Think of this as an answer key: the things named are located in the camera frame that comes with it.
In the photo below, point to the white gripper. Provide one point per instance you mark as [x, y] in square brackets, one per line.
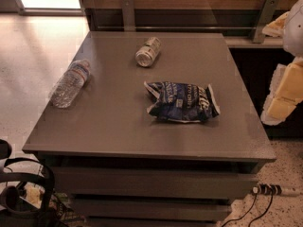
[294, 32]

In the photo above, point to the clear plastic water bottle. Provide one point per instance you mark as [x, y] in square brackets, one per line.
[69, 85]

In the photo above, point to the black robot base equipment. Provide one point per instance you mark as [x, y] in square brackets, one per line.
[16, 210]

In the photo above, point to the blue crumpled chip bag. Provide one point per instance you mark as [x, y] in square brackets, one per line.
[180, 102]

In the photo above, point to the white power strip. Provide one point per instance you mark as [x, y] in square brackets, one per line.
[275, 190]

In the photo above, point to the silver soda can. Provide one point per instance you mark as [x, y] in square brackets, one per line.
[148, 52]

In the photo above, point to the grey drawer cabinet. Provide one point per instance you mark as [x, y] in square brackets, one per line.
[122, 168]

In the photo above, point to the right metal shelf bracket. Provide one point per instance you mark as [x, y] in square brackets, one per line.
[265, 16]

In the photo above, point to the metal shelf bracket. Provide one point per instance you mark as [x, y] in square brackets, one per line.
[127, 7]
[265, 16]

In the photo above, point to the wooden wall counter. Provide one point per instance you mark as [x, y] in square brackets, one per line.
[234, 19]

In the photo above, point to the left metal shelf bracket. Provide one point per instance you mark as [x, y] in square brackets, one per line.
[127, 7]

